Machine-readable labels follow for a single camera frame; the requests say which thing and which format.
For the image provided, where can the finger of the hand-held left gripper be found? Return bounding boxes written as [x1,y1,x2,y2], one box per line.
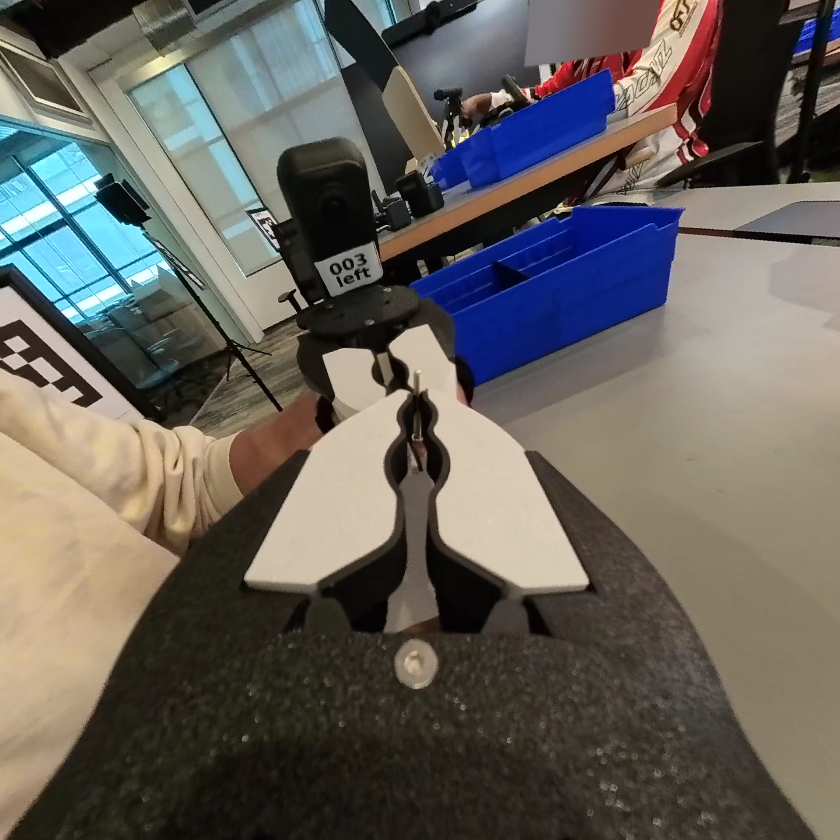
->
[386,325,459,403]
[322,348,396,425]

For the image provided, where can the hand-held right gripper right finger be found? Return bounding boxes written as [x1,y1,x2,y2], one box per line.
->
[420,388,592,634]

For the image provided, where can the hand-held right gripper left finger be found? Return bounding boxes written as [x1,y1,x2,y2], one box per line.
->
[243,390,413,634]

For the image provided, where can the person's left forearm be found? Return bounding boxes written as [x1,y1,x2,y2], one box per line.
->
[0,367,290,565]

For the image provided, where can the person's left hand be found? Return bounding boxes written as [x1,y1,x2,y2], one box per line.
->
[286,391,328,469]

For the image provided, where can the black office chair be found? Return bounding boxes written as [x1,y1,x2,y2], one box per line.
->
[656,0,791,193]
[271,218,316,324]

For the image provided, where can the small marker tag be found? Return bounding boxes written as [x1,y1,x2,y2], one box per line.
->
[245,205,278,249]

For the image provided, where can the tan wooden board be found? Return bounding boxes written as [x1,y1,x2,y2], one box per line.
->
[382,64,446,160]

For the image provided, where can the wooden background table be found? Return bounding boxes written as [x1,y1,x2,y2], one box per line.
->
[376,101,678,277]

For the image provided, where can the blue divided plastic bin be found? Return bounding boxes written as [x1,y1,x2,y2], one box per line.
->
[407,205,685,388]

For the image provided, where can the black tripod light stand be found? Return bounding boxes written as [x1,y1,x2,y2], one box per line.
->
[94,172,284,413]

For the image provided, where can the black white marker sign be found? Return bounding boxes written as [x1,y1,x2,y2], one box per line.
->
[0,264,166,423]

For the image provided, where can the black camera equipment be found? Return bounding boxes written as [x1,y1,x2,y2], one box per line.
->
[373,172,442,232]

